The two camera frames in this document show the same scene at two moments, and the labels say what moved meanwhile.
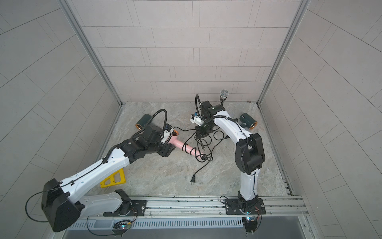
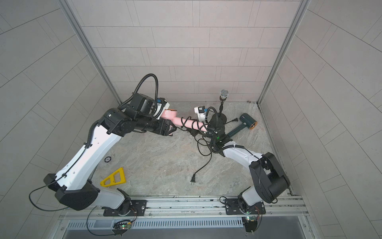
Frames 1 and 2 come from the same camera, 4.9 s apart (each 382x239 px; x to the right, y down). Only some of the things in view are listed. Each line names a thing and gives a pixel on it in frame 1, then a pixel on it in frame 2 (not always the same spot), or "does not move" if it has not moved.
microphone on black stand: x=224 y=94 does not move
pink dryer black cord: x=209 y=158 to x=196 y=124
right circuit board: x=250 y=223 does not move
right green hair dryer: x=245 y=121 does not move
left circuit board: x=121 y=227 does not move
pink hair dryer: x=183 y=146 to x=170 y=114
